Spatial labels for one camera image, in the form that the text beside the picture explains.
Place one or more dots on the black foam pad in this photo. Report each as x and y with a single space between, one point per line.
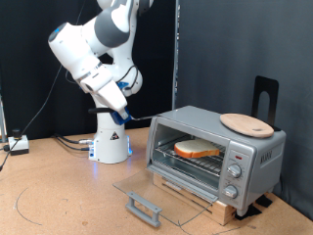
248 212
264 201

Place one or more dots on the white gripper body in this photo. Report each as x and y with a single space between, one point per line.
106 89

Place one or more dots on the white bread slice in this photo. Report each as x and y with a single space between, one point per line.
195 148

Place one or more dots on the grey metal frame bar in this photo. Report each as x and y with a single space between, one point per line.
1 120

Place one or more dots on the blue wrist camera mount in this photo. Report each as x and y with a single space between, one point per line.
123 85

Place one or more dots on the round wooden board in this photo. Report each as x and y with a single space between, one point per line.
247 125

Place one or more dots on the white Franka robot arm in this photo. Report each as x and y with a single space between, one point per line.
107 143

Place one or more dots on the silver oven knob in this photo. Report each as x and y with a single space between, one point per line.
230 192
234 171

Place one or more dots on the wooden block under oven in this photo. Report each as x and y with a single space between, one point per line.
221 212

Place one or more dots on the silver toaster oven body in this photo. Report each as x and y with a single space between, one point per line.
260 156

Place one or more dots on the vertical metal pole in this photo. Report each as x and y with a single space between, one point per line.
176 49

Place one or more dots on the black metal bookend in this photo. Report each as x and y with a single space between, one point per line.
272 84

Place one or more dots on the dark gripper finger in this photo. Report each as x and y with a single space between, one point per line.
125 115

